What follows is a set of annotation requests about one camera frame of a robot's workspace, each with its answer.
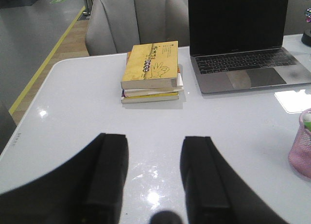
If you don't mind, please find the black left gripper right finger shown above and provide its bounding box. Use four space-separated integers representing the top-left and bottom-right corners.
180 137 285 224

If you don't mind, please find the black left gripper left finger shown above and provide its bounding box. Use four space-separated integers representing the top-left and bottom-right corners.
0 133 129 224

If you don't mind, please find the green highlighter pen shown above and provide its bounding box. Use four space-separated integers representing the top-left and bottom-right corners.
302 112 311 131

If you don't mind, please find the pink mesh pen holder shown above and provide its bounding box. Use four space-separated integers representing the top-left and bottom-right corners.
288 108 311 179

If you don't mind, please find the white middle book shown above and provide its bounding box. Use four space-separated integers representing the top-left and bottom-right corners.
122 67 183 98

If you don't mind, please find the bottom book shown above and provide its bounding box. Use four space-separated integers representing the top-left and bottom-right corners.
121 92 179 103

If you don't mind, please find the yellow top book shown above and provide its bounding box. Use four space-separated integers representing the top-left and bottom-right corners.
121 41 178 89

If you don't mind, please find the grey laptop computer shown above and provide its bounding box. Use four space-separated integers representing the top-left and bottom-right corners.
188 0 311 94

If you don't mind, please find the grey left chair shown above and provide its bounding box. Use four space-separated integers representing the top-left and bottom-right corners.
85 0 190 56

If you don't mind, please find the ferris wheel desk toy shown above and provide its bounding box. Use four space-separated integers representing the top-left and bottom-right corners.
301 0 311 47

